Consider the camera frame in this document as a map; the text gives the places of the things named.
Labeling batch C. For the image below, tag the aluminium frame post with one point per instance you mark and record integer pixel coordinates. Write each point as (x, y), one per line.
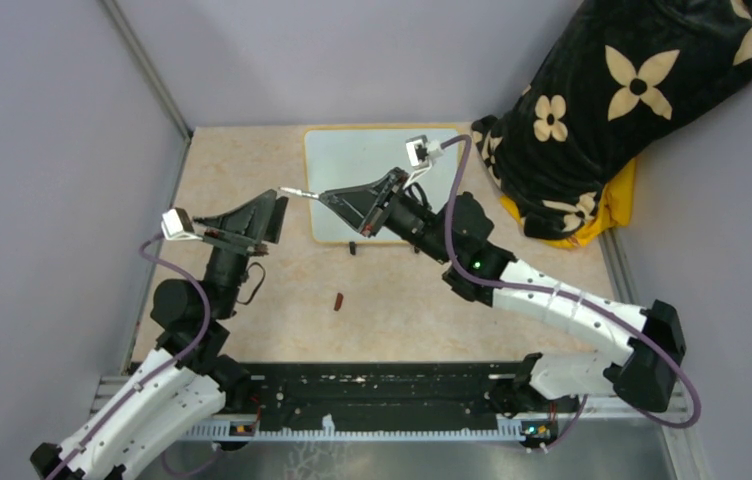
(145, 66)

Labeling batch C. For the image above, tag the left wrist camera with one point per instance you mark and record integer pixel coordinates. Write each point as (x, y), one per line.
(176, 225)

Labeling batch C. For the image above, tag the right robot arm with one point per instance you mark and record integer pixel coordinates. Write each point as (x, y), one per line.
(638, 350)

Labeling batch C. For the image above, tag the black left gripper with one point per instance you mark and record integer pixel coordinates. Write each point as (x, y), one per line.
(252, 217)

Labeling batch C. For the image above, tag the aluminium frame rail right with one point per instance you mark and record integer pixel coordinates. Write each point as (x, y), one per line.
(684, 447)

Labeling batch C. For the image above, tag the yellow cloth under blanket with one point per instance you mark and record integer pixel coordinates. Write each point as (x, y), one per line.
(598, 212)

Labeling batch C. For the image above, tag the white marker pen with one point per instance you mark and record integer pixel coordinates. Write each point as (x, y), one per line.
(300, 193)

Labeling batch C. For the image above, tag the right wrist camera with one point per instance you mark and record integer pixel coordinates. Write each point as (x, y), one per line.
(422, 154)

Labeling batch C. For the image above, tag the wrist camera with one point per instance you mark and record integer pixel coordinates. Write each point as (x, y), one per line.
(422, 154)
(176, 225)

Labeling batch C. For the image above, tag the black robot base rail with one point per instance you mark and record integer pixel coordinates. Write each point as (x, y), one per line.
(390, 398)

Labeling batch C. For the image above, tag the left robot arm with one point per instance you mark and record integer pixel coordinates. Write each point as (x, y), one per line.
(185, 378)

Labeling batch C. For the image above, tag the yellow framed whiteboard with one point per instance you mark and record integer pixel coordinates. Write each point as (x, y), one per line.
(345, 156)

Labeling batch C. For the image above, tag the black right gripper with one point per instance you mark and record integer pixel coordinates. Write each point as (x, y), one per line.
(361, 206)

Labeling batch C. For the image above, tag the red marker cap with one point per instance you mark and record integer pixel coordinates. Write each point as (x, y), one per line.
(338, 301)

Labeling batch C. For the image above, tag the black floral blanket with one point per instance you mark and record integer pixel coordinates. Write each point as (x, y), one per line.
(622, 75)

